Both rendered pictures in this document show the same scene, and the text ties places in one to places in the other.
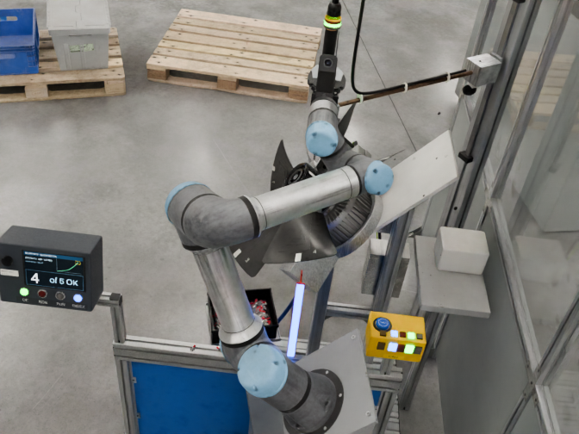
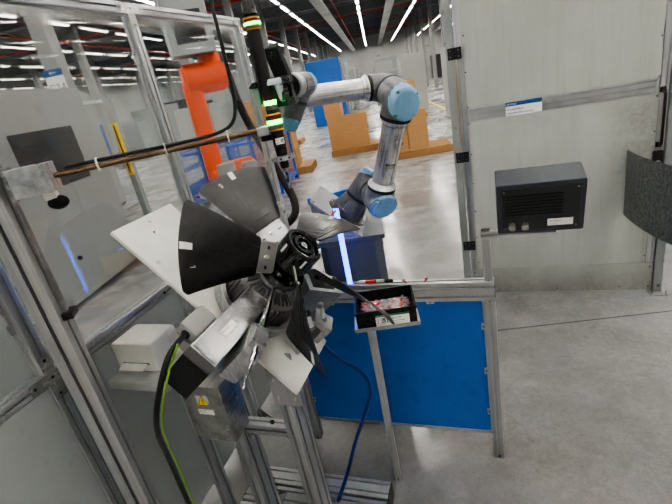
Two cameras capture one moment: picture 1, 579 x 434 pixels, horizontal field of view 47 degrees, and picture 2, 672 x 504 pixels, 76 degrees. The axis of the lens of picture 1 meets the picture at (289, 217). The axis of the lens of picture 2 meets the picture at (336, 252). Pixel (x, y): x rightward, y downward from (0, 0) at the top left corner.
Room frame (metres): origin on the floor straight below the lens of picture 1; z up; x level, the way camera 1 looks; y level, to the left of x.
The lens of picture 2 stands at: (2.77, 0.49, 1.63)
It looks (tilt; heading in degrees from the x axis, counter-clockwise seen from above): 21 degrees down; 201
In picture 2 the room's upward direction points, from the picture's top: 11 degrees counter-clockwise
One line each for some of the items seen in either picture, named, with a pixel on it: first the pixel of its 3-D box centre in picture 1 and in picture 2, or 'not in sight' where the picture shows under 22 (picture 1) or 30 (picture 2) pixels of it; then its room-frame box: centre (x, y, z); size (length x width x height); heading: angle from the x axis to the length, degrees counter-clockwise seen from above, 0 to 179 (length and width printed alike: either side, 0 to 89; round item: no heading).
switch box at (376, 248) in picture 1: (384, 268); (214, 404); (1.85, -0.39, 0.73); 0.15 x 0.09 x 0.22; 90
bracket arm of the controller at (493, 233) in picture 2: (80, 295); (517, 231); (1.27, 0.58, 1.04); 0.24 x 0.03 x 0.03; 90
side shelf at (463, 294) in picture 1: (449, 274); (171, 353); (1.74, -0.61, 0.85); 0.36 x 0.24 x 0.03; 0
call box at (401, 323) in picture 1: (395, 337); not in sight; (1.26, -0.35, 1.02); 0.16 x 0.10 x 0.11; 90
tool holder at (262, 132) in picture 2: not in sight; (276, 142); (1.63, -0.06, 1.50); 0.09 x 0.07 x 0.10; 125
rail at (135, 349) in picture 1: (257, 363); (376, 291); (1.27, 0.05, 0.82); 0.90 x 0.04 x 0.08; 90
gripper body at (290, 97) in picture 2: (324, 102); (283, 90); (1.52, -0.06, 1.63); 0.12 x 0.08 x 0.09; 0
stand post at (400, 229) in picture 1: (378, 312); (240, 420); (1.76, -0.39, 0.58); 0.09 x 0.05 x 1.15; 0
